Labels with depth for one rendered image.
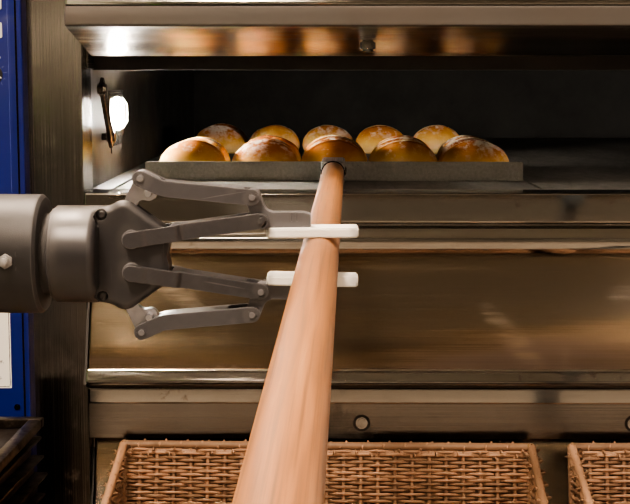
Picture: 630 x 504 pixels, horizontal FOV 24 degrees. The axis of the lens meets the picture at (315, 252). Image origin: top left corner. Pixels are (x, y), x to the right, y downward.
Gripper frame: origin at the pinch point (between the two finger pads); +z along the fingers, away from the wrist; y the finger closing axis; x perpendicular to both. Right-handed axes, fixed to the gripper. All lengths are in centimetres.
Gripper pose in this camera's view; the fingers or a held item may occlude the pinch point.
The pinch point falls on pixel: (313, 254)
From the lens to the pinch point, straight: 112.4
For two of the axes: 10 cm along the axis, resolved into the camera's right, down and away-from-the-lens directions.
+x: -0.1, 1.2, -9.9
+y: 0.0, 9.9, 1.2
